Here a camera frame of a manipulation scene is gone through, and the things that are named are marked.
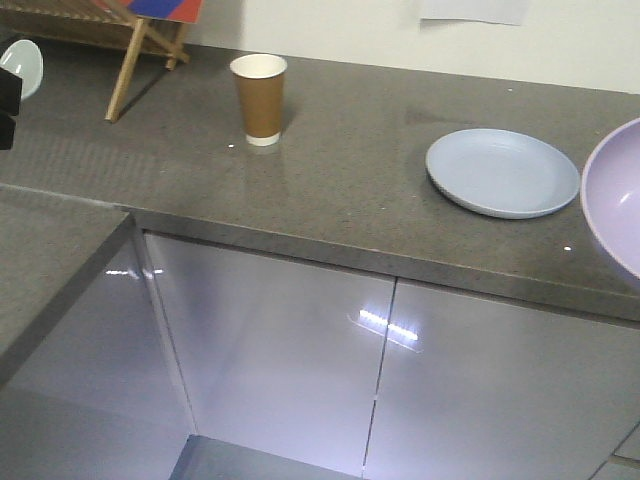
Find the wooden folding rack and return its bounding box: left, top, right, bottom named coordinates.
left=1, top=1, right=190, bottom=123

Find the mint green plastic spoon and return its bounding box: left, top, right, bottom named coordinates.
left=1, top=39, right=44, bottom=100

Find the red blue board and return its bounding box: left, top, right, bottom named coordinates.
left=93, top=0, right=203, bottom=24

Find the purple plastic bowl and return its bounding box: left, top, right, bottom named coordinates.
left=580, top=119, right=639, bottom=278

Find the glossy grey cabinet door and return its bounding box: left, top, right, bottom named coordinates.
left=365, top=282, right=639, bottom=479
left=145, top=234, right=393, bottom=476

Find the white paper sheet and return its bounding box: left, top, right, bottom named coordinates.
left=420, top=0, right=530, bottom=26

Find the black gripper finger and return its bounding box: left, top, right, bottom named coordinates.
left=0, top=68, right=22, bottom=116
left=0, top=115, right=16, bottom=150

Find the light blue plastic plate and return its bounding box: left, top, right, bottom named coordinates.
left=425, top=128, right=580, bottom=220

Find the brown paper cup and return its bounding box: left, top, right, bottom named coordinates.
left=230, top=53, right=287, bottom=147

